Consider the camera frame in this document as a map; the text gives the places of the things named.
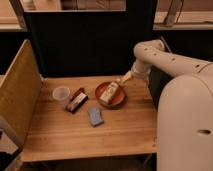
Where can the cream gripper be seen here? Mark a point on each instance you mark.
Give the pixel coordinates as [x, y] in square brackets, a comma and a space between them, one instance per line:
[128, 76]

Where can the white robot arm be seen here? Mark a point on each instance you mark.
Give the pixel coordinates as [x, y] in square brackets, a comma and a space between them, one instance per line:
[185, 108]

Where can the blue sponge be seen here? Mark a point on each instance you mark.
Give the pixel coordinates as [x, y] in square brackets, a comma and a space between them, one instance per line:
[95, 117]

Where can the brown black snack package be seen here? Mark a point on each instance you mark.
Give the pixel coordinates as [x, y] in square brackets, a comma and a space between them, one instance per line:
[77, 100]

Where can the clear plastic cup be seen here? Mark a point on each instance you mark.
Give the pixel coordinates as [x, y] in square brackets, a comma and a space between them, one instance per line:
[61, 94]

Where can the black back panel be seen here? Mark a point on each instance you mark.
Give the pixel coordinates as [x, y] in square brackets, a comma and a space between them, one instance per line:
[82, 43]

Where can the left wooden side panel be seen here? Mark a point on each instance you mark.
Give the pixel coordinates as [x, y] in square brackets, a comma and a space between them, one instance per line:
[19, 91]

